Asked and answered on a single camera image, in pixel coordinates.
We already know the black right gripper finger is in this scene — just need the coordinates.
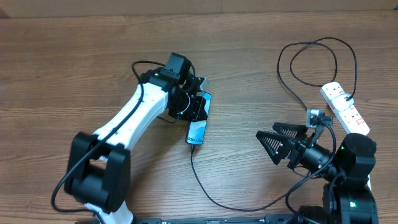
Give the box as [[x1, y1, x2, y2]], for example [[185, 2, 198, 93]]
[[256, 131, 292, 165], [272, 123, 308, 139]]

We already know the blue Samsung Galaxy smartphone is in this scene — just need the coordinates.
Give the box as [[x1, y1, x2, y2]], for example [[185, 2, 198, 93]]
[[185, 92, 211, 146]]

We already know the black USB charging cable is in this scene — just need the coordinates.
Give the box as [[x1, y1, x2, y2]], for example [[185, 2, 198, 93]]
[[190, 37, 358, 213]]

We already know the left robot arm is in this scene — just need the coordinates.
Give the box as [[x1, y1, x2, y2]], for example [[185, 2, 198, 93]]
[[59, 53, 211, 223]]

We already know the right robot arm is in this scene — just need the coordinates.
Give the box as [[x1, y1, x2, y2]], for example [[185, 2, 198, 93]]
[[256, 123, 379, 224]]

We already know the white charger adapter plug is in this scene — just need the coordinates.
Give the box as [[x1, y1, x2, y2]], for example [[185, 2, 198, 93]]
[[331, 93, 354, 113]]

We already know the white power strip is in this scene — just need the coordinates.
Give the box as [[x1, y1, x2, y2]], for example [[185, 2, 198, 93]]
[[320, 82, 370, 136]]

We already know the black right camera cable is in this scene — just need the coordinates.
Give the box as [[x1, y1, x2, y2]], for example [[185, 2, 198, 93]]
[[284, 119, 338, 224]]

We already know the black camera cable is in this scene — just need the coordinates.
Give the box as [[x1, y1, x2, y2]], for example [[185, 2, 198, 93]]
[[50, 60, 197, 224], [284, 119, 338, 224]]

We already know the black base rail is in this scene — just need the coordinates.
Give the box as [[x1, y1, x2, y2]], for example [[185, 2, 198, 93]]
[[74, 214, 299, 224]]

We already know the black left camera cable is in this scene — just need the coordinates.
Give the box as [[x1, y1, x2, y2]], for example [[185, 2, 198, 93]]
[[50, 60, 197, 224]]

